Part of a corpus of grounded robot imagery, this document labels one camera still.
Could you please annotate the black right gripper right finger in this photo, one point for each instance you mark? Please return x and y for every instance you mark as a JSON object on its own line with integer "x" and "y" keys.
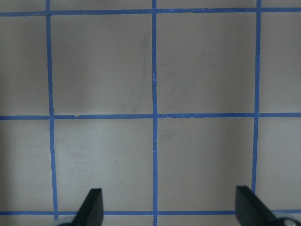
{"x": 250, "y": 210}

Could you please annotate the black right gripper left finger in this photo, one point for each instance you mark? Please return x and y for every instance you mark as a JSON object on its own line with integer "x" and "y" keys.
{"x": 91, "y": 210}

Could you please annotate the blue tape strip bottom horizontal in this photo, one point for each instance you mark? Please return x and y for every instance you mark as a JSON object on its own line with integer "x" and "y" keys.
{"x": 120, "y": 213}

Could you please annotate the blue tape strip horizontal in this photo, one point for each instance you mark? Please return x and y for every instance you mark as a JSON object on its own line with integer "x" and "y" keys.
{"x": 120, "y": 213}
{"x": 148, "y": 116}
{"x": 149, "y": 11}

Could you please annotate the blue tape strip middle horizontal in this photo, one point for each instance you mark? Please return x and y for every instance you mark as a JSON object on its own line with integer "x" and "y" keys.
{"x": 148, "y": 116}

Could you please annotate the blue tape strip right vertical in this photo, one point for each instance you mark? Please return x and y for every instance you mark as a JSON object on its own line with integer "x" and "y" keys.
{"x": 256, "y": 94}

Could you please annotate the blue tape strip vertical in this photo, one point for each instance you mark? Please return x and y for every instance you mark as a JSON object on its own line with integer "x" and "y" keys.
{"x": 155, "y": 112}
{"x": 51, "y": 110}
{"x": 256, "y": 94}

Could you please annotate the blue tape strip left vertical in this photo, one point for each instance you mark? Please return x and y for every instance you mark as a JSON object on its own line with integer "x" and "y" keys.
{"x": 51, "y": 110}

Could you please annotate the blue tape strip top horizontal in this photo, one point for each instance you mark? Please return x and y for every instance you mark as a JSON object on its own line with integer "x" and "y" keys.
{"x": 149, "y": 11}

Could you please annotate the blue tape strip centre vertical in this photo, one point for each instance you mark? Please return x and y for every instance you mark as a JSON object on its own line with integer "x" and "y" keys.
{"x": 155, "y": 112}

